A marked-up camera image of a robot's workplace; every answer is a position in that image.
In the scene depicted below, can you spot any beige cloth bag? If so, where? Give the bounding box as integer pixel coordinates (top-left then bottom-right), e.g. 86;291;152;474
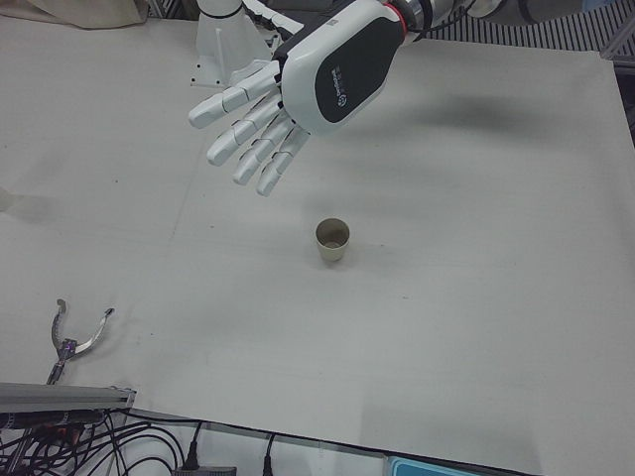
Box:
0;0;150;31

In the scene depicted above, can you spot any black metal bar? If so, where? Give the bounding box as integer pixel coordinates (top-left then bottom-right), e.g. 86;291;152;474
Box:
0;409;103;428

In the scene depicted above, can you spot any aluminium extrusion rail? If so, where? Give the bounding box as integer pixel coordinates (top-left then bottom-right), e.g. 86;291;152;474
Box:
0;381;138;414

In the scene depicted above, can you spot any aluminium frame corner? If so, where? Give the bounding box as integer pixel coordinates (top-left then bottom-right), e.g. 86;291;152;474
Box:
599;14;635;68

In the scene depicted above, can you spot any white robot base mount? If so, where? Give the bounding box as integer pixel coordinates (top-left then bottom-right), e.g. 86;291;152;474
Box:
190;0;282;91

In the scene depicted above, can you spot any blue plastic box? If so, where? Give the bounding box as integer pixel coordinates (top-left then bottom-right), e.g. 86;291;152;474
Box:
385;455;480;476

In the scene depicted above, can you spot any forked metal flex strip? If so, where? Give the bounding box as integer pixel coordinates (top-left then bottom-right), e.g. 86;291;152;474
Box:
46;297;117;386

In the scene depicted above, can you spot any thin black cable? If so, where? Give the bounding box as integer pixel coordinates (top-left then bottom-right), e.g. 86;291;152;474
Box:
101;410;188;470

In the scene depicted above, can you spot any beige paper cup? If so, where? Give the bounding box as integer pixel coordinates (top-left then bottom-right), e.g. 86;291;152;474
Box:
314;216;352;267

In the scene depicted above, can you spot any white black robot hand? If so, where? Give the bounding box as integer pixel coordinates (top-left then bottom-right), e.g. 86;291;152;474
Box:
187;0;411;198

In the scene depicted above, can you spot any large white table sheet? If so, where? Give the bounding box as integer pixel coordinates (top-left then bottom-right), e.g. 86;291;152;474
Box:
0;14;635;476

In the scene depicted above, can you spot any black power strip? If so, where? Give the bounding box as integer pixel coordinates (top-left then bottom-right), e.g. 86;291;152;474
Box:
171;464;237;476

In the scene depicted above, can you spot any grey ribbed panel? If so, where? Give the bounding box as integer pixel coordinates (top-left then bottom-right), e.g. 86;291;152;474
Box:
411;0;635;56

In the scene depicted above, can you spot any black power plug cable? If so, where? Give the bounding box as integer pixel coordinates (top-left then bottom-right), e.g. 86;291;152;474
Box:
262;433;277;476
186;420;204;470

